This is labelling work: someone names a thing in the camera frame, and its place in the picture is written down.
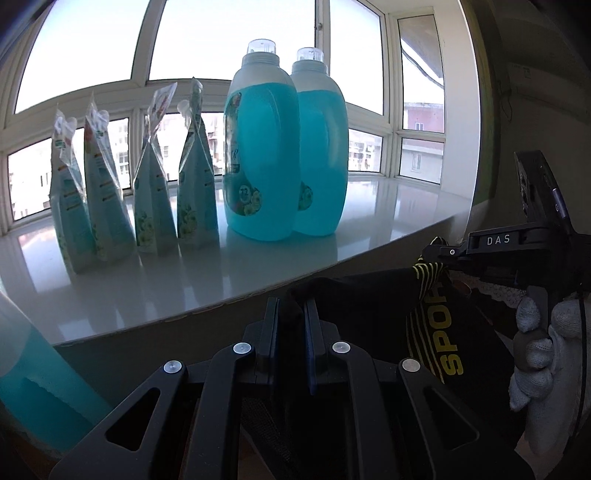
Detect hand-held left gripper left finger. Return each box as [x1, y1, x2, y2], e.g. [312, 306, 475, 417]
[48, 298, 280, 480]

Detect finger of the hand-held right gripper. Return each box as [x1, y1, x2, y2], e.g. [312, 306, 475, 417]
[420, 239, 469, 271]

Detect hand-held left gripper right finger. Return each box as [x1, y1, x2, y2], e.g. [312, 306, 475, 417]
[304, 299, 536, 480]

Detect black pants with yellow stripes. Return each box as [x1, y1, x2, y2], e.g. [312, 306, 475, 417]
[238, 262, 532, 480]

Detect person's right hand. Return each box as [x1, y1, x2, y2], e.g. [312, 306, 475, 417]
[508, 293, 591, 457]

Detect white lace cloth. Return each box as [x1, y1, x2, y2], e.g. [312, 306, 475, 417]
[475, 279, 525, 310]

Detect white windowsill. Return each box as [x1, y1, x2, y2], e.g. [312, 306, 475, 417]
[0, 178, 474, 347]

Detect blue detergent bottle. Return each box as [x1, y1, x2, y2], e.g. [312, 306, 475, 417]
[0, 291, 112, 439]
[291, 46, 349, 237]
[223, 39, 301, 241]

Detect teal refill pouch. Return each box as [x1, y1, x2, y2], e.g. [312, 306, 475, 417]
[83, 92, 138, 261]
[49, 108, 98, 273]
[134, 82, 180, 256]
[177, 78, 221, 252]

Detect white window frame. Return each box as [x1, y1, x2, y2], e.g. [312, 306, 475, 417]
[0, 0, 467, 236]

